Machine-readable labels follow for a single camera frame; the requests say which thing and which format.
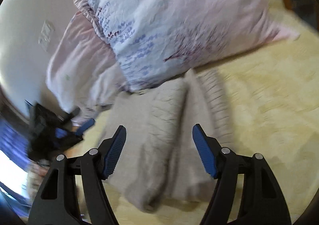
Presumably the beige cable knit sweater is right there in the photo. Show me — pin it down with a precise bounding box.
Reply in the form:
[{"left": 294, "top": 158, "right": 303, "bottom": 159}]
[{"left": 101, "top": 68, "right": 233, "bottom": 212}]

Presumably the bright window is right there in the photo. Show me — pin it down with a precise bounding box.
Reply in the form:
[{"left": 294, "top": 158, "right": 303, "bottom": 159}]
[{"left": 0, "top": 115, "right": 32, "bottom": 206}]

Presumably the pink floral pillow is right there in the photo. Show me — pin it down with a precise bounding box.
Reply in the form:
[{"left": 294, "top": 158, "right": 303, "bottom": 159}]
[{"left": 46, "top": 0, "right": 298, "bottom": 124}]

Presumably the yellow patterned bed sheet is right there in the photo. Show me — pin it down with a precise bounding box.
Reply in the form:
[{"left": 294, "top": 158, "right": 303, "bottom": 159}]
[{"left": 67, "top": 0, "right": 319, "bottom": 225}]

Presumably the white wall switch plate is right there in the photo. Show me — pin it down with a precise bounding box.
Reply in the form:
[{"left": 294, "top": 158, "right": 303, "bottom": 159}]
[{"left": 38, "top": 20, "right": 55, "bottom": 52}]

